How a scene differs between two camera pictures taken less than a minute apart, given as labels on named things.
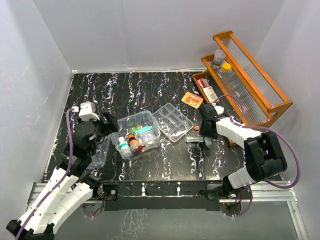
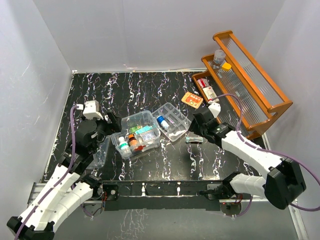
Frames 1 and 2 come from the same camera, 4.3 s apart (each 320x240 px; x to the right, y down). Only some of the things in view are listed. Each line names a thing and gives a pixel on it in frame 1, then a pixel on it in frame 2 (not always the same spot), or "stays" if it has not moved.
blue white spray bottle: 208,141 to 162,122
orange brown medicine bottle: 132,141 stays
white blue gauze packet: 147,136 stays
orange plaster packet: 192,100 stays
